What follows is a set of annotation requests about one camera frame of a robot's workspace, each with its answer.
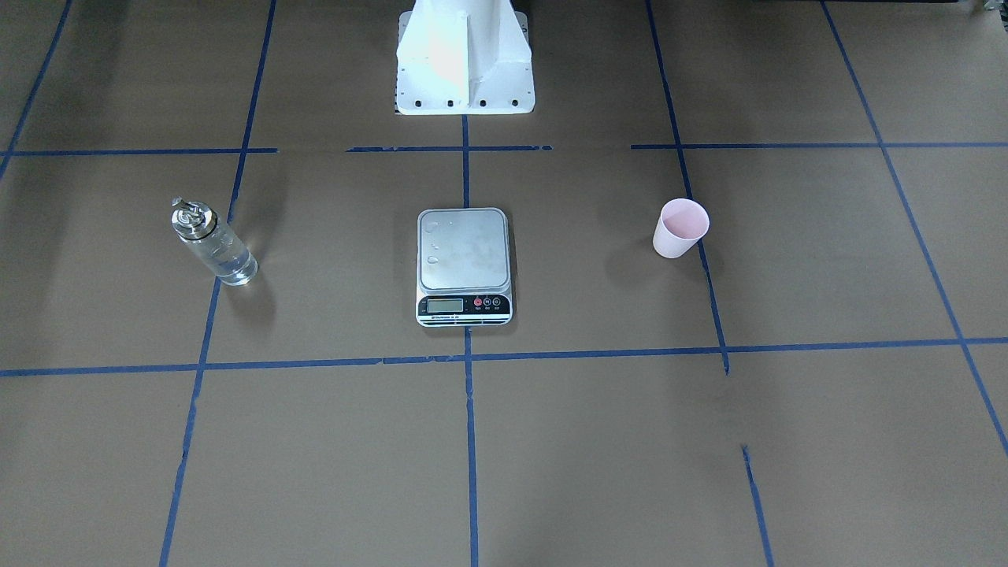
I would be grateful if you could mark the glass sauce bottle metal spout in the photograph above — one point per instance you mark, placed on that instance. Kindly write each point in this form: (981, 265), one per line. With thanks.
(212, 241)

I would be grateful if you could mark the digital kitchen scale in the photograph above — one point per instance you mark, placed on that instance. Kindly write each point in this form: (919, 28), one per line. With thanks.
(464, 273)

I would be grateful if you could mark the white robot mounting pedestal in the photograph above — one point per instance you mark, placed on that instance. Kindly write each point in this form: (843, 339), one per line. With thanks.
(464, 58)

